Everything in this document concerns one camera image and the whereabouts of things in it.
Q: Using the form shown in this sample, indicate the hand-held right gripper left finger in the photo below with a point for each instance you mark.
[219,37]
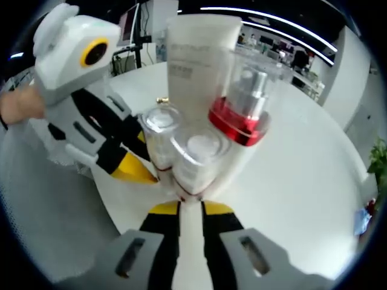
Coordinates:
[160,241]

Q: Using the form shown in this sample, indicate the dark red cloth bag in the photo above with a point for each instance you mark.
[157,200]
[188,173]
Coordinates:
[370,207]

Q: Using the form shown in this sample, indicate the blue plastic bag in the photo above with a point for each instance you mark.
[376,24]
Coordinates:
[364,222]

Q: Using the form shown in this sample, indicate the white mesh office chair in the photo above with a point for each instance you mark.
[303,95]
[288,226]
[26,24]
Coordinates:
[30,145]

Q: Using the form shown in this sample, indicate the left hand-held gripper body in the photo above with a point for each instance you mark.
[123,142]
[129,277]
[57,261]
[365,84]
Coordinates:
[66,45]

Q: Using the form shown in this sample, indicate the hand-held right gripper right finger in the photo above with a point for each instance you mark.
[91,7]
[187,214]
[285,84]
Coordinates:
[223,241]

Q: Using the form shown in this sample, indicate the person's left hand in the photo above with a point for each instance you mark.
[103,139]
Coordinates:
[21,104]

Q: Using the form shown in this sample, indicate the ceiling light strip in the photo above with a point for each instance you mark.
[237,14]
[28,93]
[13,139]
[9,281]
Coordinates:
[287,34]
[272,18]

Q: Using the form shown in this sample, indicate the red-collared skincare pump bottle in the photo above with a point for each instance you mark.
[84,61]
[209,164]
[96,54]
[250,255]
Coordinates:
[239,127]

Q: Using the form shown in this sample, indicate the white skincare tube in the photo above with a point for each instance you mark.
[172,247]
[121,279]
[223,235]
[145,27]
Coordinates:
[196,60]

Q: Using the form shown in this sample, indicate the green potted plant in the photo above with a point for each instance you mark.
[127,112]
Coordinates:
[379,157]

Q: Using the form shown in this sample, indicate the gold foil skincare sachet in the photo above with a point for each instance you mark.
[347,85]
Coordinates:
[162,100]

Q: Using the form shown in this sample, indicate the small clear-capped skincare bottle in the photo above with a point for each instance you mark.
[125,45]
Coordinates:
[160,121]
[199,148]

